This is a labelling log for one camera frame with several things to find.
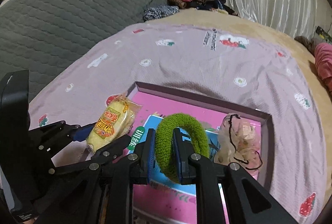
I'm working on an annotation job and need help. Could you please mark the tan bed sheet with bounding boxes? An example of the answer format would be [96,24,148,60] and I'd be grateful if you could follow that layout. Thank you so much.
[153,9,332,202]

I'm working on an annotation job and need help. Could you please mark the purple cardboard tray box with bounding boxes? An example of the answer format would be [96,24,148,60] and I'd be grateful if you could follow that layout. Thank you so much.
[78,81,276,224]

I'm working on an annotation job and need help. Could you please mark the green knitted ring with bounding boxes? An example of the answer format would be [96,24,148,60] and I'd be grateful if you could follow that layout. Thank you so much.
[154,113,211,184]

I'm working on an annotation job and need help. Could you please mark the blue floral cloth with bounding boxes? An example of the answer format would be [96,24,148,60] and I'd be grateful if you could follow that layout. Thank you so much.
[143,5,179,22]

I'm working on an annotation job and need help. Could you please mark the beige mesh drawstring pouch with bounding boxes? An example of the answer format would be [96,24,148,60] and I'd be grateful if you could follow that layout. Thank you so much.
[214,113,263,177]

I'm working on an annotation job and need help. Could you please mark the grey quilted headboard cushion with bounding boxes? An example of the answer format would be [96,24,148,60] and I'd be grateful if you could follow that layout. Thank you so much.
[0,0,167,99]

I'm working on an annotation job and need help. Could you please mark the pink and blue book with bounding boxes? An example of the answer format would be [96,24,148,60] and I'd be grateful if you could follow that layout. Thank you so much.
[127,91,261,224]

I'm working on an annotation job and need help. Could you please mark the pink rolled quilt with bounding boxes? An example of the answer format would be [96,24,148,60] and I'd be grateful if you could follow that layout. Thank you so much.
[315,43,332,94]

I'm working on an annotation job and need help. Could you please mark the pink strawberry print blanket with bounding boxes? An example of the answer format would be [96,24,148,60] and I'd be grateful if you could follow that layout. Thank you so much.
[29,23,326,223]

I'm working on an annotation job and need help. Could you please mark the yellow packaged cake snack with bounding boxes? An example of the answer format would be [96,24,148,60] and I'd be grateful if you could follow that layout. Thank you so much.
[86,94,142,153]

